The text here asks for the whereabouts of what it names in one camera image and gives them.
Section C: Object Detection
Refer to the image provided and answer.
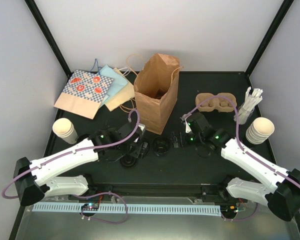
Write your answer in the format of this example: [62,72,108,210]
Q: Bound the black sleeved paper cup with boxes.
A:
[152,136,171,157]

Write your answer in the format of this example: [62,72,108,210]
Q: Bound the black lid stack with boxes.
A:
[120,155,138,169]

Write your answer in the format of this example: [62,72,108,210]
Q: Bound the brown paper bag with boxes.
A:
[133,53,183,135]

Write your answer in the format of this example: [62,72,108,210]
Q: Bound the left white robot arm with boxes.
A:
[13,123,146,207]

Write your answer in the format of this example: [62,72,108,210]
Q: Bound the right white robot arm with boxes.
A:
[168,112,300,222]

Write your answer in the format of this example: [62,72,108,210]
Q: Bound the far pulp cup carrier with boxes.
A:
[198,92,237,113]

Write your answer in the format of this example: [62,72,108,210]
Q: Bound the tan paper bag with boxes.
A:
[105,68,135,113]

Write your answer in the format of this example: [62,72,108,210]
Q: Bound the white straws in holder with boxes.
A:
[233,87,263,125]

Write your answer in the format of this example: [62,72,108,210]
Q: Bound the right paper cup stack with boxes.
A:
[245,117,275,145]

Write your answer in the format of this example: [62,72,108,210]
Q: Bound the paper cup stack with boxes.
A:
[245,117,275,145]
[52,118,78,145]

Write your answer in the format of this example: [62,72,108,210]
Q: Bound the small circuit board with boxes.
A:
[80,203,100,211]

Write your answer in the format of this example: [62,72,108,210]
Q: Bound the left paper cup stack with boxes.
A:
[52,118,78,145]

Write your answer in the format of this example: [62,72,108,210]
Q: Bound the blue checkered paper bag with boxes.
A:
[54,69,114,119]

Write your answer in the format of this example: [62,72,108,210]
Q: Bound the light blue paper bag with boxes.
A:
[90,58,128,107]

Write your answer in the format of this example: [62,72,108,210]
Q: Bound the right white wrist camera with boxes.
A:
[180,113,192,134]

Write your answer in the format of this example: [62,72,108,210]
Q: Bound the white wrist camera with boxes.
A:
[180,113,192,134]
[138,123,146,136]

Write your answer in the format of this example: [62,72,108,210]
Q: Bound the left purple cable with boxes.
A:
[1,109,140,200]

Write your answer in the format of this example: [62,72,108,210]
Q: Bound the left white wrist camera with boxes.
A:
[138,123,146,136]

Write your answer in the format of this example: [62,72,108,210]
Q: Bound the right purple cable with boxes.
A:
[186,96,300,213]

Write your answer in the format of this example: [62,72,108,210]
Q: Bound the front purple cable loop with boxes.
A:
[79,191,129,225]

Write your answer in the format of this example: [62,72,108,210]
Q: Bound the light blue cable duct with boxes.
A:
[32,202,222,217]

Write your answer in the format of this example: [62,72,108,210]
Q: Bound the right black frame post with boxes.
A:
[245,0,294,77]

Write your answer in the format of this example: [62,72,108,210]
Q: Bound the black frame post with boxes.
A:
[24,0,72,79]
[245,0,294,77]

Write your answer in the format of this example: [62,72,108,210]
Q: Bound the left black frame post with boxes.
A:
[24,0,72,79]

